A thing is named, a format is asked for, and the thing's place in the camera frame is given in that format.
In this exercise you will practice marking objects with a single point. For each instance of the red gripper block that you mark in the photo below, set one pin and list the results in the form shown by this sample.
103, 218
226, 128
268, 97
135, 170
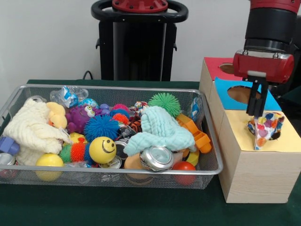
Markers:
263, 66

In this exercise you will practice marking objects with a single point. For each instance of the colourful dotted cloth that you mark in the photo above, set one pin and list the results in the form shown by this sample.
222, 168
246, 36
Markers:
263, 129

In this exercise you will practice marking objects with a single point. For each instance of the wooden box with three holes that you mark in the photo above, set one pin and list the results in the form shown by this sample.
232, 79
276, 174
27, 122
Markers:
258, 176

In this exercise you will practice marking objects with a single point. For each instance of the dark green table cloth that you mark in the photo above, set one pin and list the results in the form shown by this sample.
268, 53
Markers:
141, 207
295, 93

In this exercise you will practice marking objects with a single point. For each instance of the orange plastic toy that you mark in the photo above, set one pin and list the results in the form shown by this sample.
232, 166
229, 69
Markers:
202, 142

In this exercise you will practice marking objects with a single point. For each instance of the green spiky rubber ball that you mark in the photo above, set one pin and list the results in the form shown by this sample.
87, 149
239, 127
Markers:
164, 100

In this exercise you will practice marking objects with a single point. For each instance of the red ball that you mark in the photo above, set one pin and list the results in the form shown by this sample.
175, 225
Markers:
184, 166

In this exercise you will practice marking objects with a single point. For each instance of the light blue muslin cloth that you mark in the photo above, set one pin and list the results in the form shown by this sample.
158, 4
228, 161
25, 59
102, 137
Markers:
162, 131

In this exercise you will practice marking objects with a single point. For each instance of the crushed silver can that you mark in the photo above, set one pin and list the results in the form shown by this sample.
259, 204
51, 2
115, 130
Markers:
155, 157

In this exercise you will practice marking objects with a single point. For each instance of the blue spiky rubber ball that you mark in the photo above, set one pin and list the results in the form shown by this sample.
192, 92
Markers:
101, 128

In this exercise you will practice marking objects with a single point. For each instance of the yellow smiley face ball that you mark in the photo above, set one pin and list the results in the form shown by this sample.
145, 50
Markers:
101, 150

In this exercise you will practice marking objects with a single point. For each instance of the purple monster toy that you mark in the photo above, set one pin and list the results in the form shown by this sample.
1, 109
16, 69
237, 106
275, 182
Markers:
76, 117

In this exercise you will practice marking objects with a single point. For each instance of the plain yellow ball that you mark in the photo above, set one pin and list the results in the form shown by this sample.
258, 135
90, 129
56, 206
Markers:
49, 161

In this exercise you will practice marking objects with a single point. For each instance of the cream muslin cloth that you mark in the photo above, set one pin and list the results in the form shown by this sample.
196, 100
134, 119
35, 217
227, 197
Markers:
30, 129

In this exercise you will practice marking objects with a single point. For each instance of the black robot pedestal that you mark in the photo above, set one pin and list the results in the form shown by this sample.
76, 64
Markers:
138, 47

